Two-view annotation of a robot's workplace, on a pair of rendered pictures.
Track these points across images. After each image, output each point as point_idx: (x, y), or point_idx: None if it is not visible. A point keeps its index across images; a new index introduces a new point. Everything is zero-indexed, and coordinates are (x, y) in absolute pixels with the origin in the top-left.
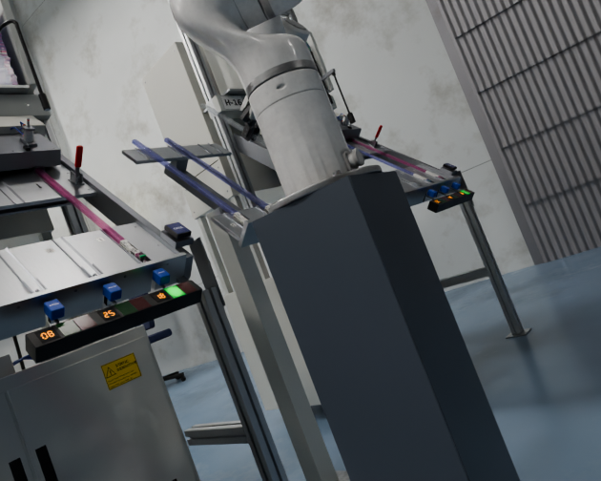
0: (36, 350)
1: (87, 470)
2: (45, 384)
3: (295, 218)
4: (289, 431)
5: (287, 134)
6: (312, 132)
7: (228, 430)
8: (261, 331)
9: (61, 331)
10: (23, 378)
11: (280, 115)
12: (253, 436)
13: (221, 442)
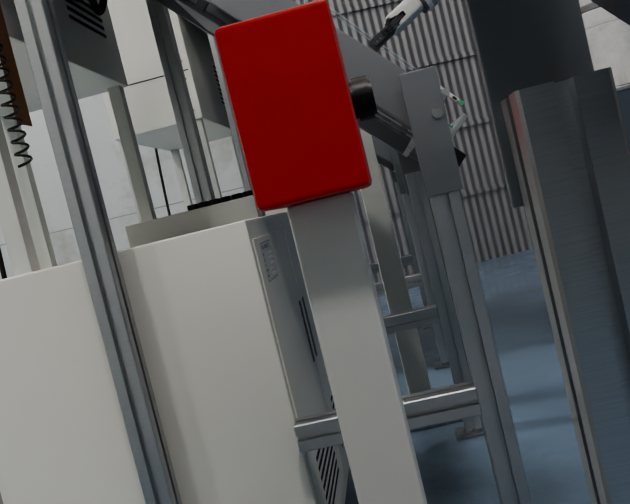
0: (464, 157)
1: (316, 335)
2: (290, 234)
3: None
4: (401, 344)
5: (628, 41)
6: None
7: (412, 314)
8: (391, 238)
9: None
10: (283, 221)
11: (625, 28)
12: (450, 313)
13: (396, 329)
